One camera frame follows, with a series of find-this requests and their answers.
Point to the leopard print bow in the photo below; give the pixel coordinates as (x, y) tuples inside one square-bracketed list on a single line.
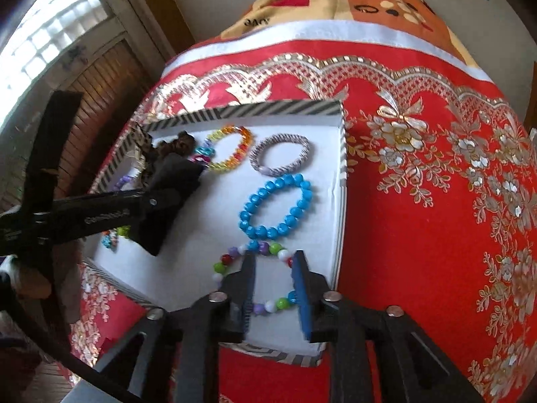
[(143, 155)]

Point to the wooden slatted headboard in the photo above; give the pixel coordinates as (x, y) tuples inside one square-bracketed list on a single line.
[(112, 86)]

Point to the dark brown scrunchie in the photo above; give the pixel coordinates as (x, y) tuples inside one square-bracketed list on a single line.
[(183, 145)]

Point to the red gold floral bedspread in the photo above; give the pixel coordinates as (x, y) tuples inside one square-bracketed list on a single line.
[(440, 214)]

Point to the orange cream patterned blanket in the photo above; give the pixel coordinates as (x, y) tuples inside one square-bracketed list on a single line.
[(408, 24)]

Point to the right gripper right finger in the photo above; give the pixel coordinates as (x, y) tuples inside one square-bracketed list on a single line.
[(310, 288)]

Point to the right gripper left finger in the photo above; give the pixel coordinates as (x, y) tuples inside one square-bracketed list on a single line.
[(239, 287)]

